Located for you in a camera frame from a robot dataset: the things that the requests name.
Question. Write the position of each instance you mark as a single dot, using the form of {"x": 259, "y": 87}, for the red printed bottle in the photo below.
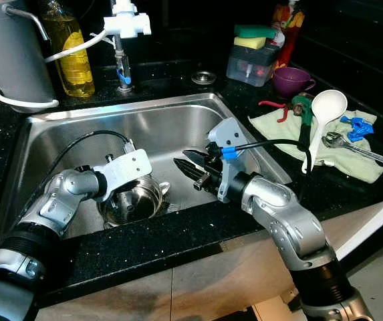
{"x": 288, "y": 27}

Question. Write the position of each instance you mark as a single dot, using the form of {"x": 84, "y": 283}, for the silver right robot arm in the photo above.
{"x": 291, "y": 221}

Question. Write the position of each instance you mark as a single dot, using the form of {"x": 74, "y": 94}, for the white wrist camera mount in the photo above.
{"x": 228, "y": 134}
{"x": 128, "y": 170}

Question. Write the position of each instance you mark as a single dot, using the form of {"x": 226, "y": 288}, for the grey thermos jug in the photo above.
{"x": 17, "y": 53}

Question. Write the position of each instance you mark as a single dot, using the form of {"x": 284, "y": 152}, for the steel faucet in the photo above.
{"x": 123, "y": 85}

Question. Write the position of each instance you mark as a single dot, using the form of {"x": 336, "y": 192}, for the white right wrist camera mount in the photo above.
{"x": 228, "y": 134}

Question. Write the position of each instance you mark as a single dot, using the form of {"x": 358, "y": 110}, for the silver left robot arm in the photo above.
{"x": 51, "y": 214}

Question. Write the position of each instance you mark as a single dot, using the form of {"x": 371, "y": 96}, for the round steel countertop cap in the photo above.
{"x": 204, "y": 77}

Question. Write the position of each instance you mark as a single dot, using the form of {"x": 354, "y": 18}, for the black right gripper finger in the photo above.
{"x": 190, "y": 171}
{"x": 198, "y": 156}

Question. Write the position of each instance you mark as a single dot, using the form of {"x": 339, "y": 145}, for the steel adjustable wrench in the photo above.
{"x": 365, "y": 152}

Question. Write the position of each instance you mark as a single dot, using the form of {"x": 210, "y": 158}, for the yellow sponge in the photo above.
{"x": 248, "y": 43}

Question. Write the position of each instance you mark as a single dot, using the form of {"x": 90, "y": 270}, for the perforated steel steamer pot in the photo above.
{"x": 134, "y": 204}

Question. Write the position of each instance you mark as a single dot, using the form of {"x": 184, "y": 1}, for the clear plastic container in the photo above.
{"x": 248, "y": 67}

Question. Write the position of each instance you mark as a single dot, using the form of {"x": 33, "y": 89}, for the grey stone cabinet front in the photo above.
{"x": 211, "y": 281}

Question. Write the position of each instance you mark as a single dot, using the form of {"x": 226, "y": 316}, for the light green cloth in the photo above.
{"x": 271, "y": 127}

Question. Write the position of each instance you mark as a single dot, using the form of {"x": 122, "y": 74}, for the stainless steel sink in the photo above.
{"x": 164, "y": 127}

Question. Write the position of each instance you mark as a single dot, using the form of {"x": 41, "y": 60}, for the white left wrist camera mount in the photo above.
{"x": 128, "y": 170}

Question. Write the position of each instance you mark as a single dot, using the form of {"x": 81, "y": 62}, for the purple cup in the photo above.
{"x": 290, "y": 81}

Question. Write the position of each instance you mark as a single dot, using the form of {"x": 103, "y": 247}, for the yellow oil bottle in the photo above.
{"x": 74, "y": 67}

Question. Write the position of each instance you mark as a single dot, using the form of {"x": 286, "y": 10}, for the white faucet filter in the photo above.
{"x": 128, "y": 25}

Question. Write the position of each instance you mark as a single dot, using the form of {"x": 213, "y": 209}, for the white plastic ladle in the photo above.
{"x": 328, "y": 107}

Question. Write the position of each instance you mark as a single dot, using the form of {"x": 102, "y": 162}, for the green sponge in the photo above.
{"x": 254, "y": 31}

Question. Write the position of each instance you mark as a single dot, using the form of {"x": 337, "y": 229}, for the blue plastic clip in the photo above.
{"x": 358, "y": 127}

